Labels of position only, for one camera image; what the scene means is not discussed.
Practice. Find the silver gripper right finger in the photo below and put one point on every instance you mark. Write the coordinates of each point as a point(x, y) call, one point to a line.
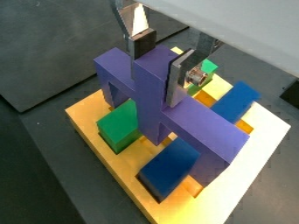
point(185, 69)

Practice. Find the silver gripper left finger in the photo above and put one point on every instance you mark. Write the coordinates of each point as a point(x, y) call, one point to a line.
point(139, 35)

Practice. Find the purple cross-shaped block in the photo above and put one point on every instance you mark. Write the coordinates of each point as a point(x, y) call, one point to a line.
point(139, 80)

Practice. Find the yellow slotted board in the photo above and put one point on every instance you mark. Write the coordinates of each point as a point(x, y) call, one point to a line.
point(193, 203)

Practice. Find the blue bar block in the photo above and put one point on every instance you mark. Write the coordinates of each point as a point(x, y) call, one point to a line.
point(171, 166)

